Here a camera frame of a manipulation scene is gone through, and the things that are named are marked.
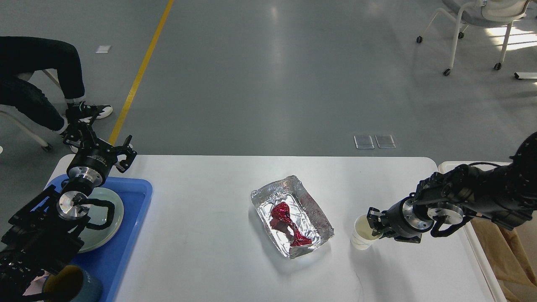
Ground pink mug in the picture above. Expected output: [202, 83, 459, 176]
[23, 271, 50, 296]

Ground white office chair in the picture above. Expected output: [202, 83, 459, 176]
[416, 0, 531, 76]

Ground brown paper bag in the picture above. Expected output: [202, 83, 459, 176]
[471, 219, 537, 302]

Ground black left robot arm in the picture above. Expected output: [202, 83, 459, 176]
[0, 118, 137, 302]

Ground white plastic bin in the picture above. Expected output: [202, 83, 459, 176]
[438, 161, 507, 302]

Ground light green plate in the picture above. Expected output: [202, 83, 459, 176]
[78, 187, 124, 254]

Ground white bar on floor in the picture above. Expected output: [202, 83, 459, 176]
[514, 71, 537, 80]

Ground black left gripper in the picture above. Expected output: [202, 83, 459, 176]
[63, 115, 137, 187]

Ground red crumpled wrapper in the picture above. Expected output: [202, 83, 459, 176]
[270, 202, 313, 247]

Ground blue plastic tray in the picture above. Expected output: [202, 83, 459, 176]
[71, 177, 153, 302]

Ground white paper cup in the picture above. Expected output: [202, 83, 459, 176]
[350, 215, 383, 250]

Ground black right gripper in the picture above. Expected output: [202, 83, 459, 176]
[367, 198, 434, 244]

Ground aluminium foil tray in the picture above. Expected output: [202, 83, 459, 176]
[250, 175, 334, 259]

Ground grey floor plate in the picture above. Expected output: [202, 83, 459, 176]
[354, 135, 375, 150]
[375, 134, 396, 149]

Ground seated person legs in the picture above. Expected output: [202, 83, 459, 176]
[0, 36, 113, 154]

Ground dark teal mug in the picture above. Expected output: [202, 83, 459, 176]
[42, 265, 103, 302]

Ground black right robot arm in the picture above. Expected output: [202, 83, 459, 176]
[366, 133, 537, 243]

